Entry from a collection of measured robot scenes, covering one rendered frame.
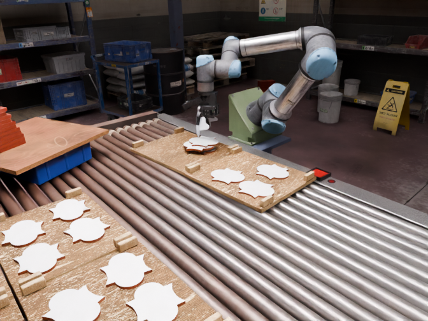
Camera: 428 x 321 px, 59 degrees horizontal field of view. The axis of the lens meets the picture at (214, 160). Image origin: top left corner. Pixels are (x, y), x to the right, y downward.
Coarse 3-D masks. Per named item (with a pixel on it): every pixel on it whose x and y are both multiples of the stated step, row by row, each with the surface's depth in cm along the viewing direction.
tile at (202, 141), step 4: (192, 140) 180; (196, 140) 180; (200, 140) 180; (204, 140) 180; (208, 140) 180; (212, 140) 180; (216, 140) 180; (192, 144) 176; (196, 144) 176; (200, 144) 176; (204, 144) 176; (208, 144) 175; (212, 144) 175; (216, 144) 176
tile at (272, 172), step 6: (258, 168) 158; (264, 168) 158; (270, 168) 158; (276, 168) 158; (282, 168) 158; (258, 174) 154; (264, 174) 153; (270, 174) 153; (276, 174) 153; (282, 174) 153; (288, 174) 153
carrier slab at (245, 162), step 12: (228, 156) 172; (240, 156) 172; (252, 156) 172; (204, 168) 161; (216, 168) 161; (228, 168) 161; (240, 168) 160; (252, 168) 160; (288, 168) 159; (204, 180) 151; (252, 180) 150; (264, 180) 150; (276, 180) 150; (288, 180) 149; (300, 180) 149; (312, 180) 150; (228, 192) 142; (276, 192) 141; (288, 192) 140; (252, 204) 133
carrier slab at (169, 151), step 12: (180, 132) 203; (144, 144) 189; (156, 144) 188; (168, 144) 188; (180, 144) 188; (144, 156) 177; (156, 156) 174; (168, 156) 174; (180, 156) 174; (192, 156) 173; (204, 156) 173; (216, 156) 173; (168, 168) 166; (180, 168) 162
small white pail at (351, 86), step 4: (348, 80) 577; (352, 80) 576; (356, 80) 573; (348, 84) 561; (352, 84) 559; (356, 84) 557; (348, 88) 564; (352, 88) 561; (356, 88) 562; (344, 92) 574; (348, 92) 566; (352, 92) 564; (356, 92) 566
